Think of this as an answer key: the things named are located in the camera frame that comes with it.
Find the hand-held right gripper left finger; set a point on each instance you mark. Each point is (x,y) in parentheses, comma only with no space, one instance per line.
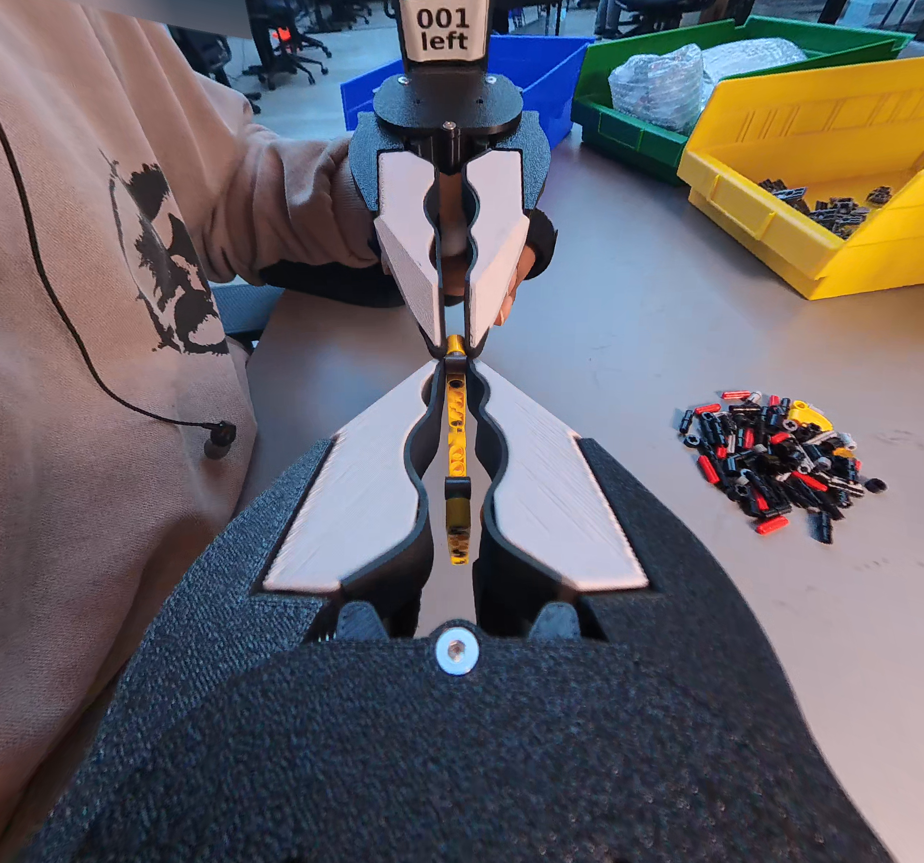
(346,516)

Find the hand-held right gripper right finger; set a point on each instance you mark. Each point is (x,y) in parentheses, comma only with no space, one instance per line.
(563,516)

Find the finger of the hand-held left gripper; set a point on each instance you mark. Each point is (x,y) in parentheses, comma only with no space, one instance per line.
(404,228)
(502,228)

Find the long yellow perforated beam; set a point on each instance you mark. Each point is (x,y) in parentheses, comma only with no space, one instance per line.
(456,415)

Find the person's left forearm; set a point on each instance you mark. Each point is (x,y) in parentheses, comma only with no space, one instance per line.
(303,199)

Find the grey desk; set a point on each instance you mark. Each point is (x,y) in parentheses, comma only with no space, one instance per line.
(650,300)

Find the person's left hand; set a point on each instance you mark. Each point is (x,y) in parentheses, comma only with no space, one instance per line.
(521,282)

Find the black wrist rest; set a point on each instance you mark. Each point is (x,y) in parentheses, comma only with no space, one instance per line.
(325,286)

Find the blue plastic bin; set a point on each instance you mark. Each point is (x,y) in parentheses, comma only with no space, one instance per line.
(548,76)

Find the green plastic bin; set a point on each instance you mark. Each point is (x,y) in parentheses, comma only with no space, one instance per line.
(628,141)

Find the clear plastic bag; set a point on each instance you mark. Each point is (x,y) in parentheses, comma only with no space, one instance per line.
(657,84)

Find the pile of black red pins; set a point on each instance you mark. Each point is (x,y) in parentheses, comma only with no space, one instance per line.
(772,459)

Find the person's grey hoodie torso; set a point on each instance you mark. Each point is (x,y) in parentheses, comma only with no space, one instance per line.
(72,444)

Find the yellow plastic bin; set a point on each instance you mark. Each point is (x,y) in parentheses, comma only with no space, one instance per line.
(794,112)

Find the heap of dark grey plates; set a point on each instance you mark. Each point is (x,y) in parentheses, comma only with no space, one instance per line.
(830,210)

